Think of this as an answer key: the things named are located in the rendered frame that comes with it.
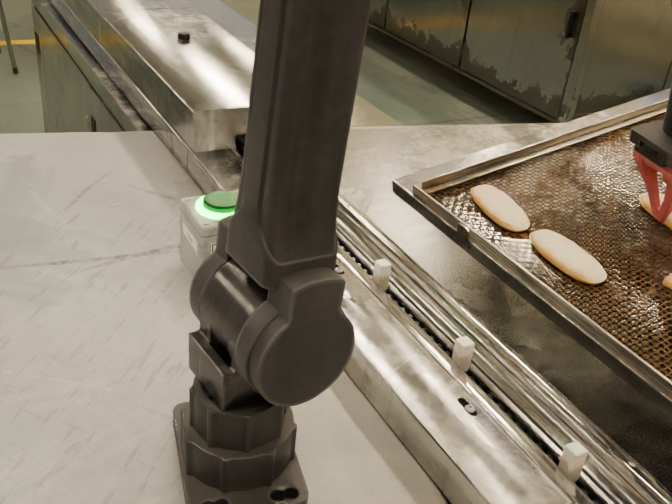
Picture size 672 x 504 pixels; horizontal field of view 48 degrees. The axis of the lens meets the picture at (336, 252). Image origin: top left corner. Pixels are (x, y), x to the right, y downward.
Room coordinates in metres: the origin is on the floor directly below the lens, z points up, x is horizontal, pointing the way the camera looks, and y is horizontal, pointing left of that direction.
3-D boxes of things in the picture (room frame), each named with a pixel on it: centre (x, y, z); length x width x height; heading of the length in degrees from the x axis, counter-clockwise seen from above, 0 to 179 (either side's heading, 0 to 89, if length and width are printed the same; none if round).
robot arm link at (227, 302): (0.44, 0.05, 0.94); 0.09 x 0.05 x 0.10; 128
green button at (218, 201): (0.70, 0.12, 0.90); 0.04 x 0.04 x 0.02
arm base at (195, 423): (0.42, 0.06, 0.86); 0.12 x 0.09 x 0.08; 20
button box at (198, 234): (0.70, 0.12, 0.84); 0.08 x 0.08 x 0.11; 31
